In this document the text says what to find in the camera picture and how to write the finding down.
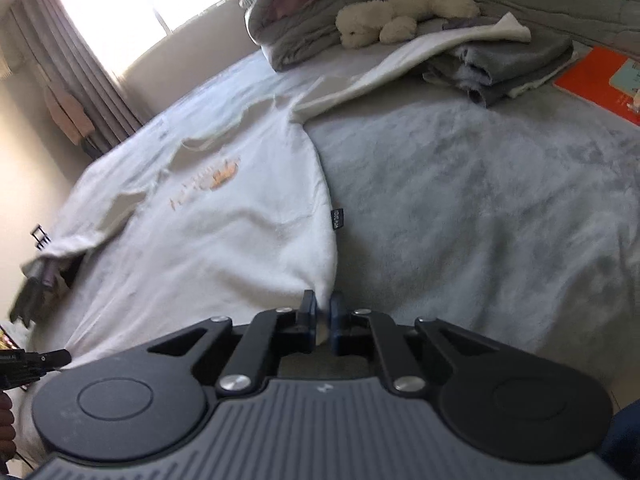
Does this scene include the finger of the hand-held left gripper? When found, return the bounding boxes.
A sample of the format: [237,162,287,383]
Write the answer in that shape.
[34,348,74,372]

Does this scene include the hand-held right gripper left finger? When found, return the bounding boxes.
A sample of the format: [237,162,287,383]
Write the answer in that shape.
[146,289,318,397]

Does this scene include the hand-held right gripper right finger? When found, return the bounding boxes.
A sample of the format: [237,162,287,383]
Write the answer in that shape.
[328,292,502,395]

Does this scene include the white sweatshirt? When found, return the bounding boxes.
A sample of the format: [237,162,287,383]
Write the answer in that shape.
[10,12,532,361]

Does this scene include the hanging pink clothes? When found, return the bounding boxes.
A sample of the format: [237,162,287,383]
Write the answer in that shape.
[44,85,97,144]

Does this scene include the folded grey clothes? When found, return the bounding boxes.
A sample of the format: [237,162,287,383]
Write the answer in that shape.
[422,35,575,109]

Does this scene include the person's left hand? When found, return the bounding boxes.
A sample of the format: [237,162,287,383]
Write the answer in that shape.
[0,392,19,459]

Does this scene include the bed with grey sheet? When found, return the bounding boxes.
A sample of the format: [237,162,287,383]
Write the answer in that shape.
[15,35,640,466]

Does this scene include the grey curtain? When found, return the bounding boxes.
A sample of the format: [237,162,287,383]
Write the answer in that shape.
[10,0,152,157]

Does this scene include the folded grey duvet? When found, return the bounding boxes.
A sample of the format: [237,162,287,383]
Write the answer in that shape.
[245,0,417,72]

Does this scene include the person's blue trousers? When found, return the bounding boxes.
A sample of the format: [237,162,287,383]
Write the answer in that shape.
[597,404,640,480]

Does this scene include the white plush dog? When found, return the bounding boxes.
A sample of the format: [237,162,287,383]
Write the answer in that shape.
[335,0,481,51]

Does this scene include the orange book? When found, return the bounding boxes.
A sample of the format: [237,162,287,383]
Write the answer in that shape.
[552,46,640,127]

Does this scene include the window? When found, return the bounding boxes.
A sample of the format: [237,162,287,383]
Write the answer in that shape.
[57,0,236,77]

